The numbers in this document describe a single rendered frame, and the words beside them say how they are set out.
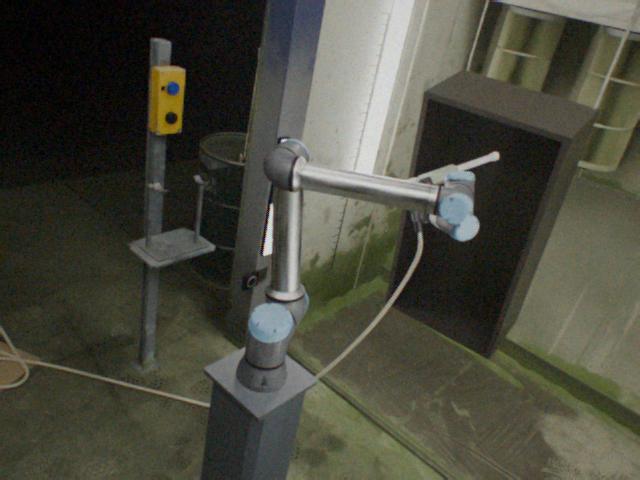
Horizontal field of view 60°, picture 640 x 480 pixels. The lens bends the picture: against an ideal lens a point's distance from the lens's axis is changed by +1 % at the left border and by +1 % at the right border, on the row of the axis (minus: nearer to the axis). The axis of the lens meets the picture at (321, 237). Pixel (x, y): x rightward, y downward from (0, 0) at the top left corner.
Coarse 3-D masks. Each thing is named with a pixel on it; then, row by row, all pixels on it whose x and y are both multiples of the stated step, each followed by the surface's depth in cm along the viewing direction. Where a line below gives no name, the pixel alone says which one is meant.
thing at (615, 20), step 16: (496, 0) 314; (512, 0) 308; (528, 0) 304; (544, 0) 299; (560, 0) 294; (576, 0) 289; (592, 0) 284; (608, 0) 279; (624, 0) 275; (576, 16) 289; (592, 16) 285; (608, 16) 281; (624, 16) 276
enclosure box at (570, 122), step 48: (432, 96) 225; (480, 96) 225; (528, 96) 228; (432, 144) 257; (480, 144) 260; (528, 144) 246; (576, 144) 212; (480, 192) 272; (528, 192) 256; (432, 240) 304; (480, 240) 285; (528, 240) 228; (432, 288) 310; (480, 288) 299; (528, 288) 277; (480, 336) 283
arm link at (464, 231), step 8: (472, 216) 175; (440, 224) 183; (448, 224) 178; (456, 224) 174; (464, 224) 174; (472, 224) 175; (448, 232) 180; (456, 232) 175; (464, 232) 176; (472, 232) 177; (464, 240) 177
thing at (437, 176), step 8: (496, 152) 211; (472, 160) 210; (480, 160) 209; (488, 160) 210; (440, 168) 207; (448, 168) 206; (456, 168) 206; (464, 168) 208; (424, 176) 204; (432, 176) 204; (440, 176) 205; (416, 216) 208; (416, 224) 210; (416, 232) 212
